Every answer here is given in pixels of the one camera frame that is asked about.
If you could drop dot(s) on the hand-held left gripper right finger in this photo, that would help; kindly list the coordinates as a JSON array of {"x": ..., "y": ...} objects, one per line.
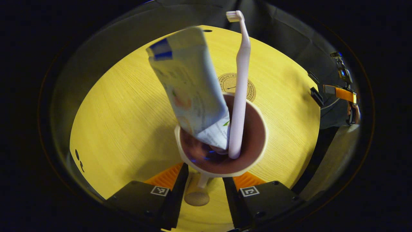
[{"x": 233, "y": 203}]

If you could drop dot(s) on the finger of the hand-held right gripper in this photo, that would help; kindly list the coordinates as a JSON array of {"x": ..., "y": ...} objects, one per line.
[{"x": 346, "y": 95}]

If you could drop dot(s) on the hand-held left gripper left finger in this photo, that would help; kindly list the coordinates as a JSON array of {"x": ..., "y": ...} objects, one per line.
[{"x": 175, "y": 199}]

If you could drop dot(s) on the cream cup with brown inside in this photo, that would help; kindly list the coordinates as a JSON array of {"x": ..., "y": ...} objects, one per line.
[{"x": 251, "y": 141}]

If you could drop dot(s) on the white toothbrush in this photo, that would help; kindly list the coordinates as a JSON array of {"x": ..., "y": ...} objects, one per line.
[{"x": 239, "y": 96}]

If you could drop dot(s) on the white toothpaste tube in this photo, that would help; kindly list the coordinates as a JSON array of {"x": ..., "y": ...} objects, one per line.
[{"x": 190, "y": 87}]

